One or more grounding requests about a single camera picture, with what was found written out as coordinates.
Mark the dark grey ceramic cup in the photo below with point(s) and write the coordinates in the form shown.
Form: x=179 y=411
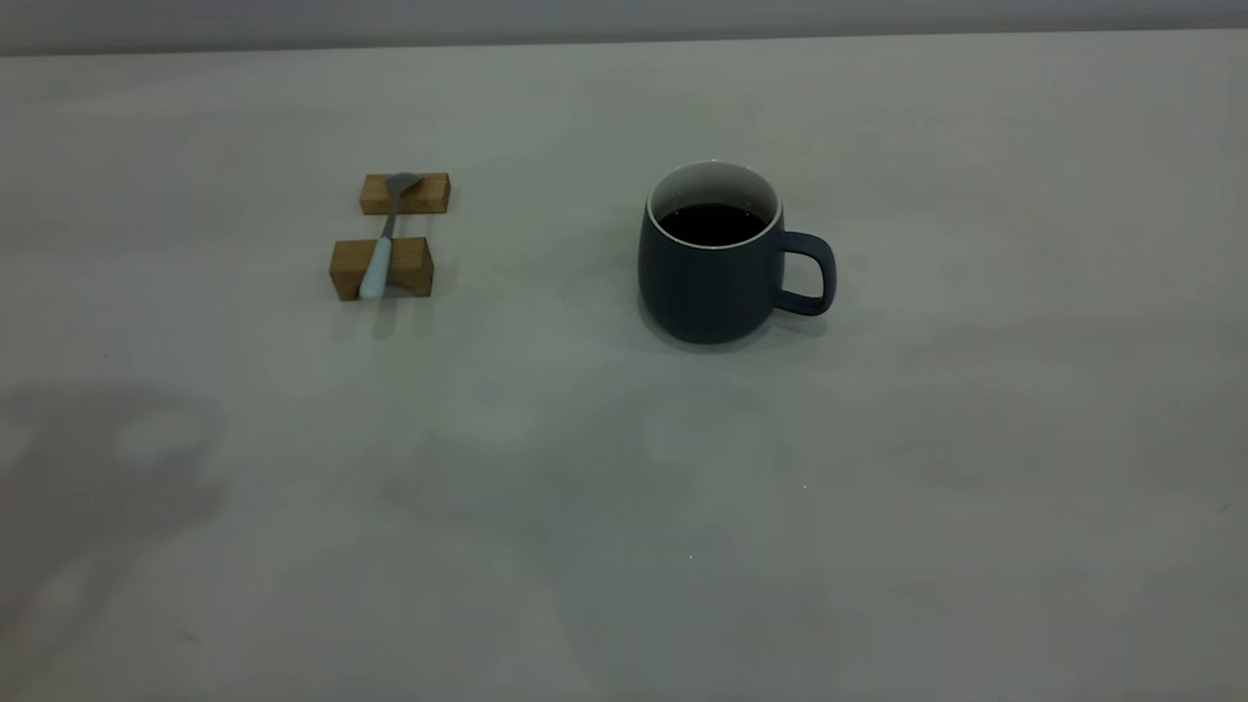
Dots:
x=707 y=292

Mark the rectangular wooden block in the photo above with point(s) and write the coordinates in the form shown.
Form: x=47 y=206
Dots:
x=429 y=195

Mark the arched wooden block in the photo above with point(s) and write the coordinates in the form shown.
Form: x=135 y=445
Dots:
x=346 y=263

